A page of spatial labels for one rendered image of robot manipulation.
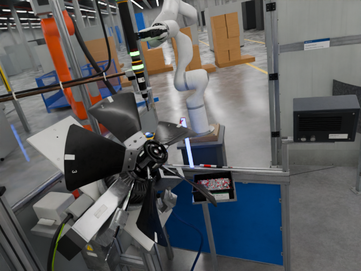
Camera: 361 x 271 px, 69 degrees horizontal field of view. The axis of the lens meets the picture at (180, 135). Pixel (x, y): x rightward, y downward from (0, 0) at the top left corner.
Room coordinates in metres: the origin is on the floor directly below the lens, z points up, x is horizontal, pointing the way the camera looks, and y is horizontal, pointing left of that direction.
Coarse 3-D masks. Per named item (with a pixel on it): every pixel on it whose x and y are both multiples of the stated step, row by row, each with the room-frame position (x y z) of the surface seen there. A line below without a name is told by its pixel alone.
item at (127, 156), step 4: (128, 152) 0.95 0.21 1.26; (132, 152) 0.96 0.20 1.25; (136, 152) 0.97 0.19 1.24; (128, 156) 0.95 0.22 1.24; (132, 156) 0.96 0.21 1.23; (136, 156) 0.97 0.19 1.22; (124, 160) 0.93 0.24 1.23; (132, 160) 0.95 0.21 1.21; (124, 164) 0.93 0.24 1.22; (128, 164) 0.94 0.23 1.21; (132, 164) 0.95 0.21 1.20; (124, 168) 0.93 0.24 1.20; (128, 168) 0.94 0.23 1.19; (132, 168) 0.95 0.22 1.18
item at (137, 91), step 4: (128, 72) 1.07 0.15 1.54; (132, 72) 1.07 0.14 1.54; (128, 76) 1.07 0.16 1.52; (132, 76) 1.06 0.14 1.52; (128, 80) 1.06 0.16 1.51; (132, 80) 1.07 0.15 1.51; (136, 84) 1.07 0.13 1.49; (136, 88) 1.07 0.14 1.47; (148, 88) 1.08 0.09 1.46; (136, 92) 1.07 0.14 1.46; (140, 92) 1.06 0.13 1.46; (144, 92) 1.06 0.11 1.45
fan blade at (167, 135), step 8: (160, 128) 1.28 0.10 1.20; (168, 128) 1.27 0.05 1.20; (176, 128) 1.27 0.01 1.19; (184, 128) 1.28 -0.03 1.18; (160, 136) 1.20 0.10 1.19; (168, 136) 1.18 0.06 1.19; (176, 136) 1.18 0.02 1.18; (184, 136) 1.19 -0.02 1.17; (192, 136) 1.21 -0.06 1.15; (168, 144) 1.10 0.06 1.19
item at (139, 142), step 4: (140, 132) 1.07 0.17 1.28; (132, 136) 1.07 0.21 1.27; (136, 136) 1.06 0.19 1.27; (140, 136) 1.06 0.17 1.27; (144, 136) 1.06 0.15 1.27; (128, 140) 1.06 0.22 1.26; (132, 140) 1.06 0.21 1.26; (136, 140) 1.05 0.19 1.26; (140, 140) 1.05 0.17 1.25; (144, 140) 1.05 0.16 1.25; (128, 144) 1.05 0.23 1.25; (132, 144) 1.04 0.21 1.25; (136, 144) 1.04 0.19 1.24; (140, 144) 1.04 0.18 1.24; (128, 148) 1.03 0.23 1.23; (132, 148) 1.03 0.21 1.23; (136, 148) 1.03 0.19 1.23
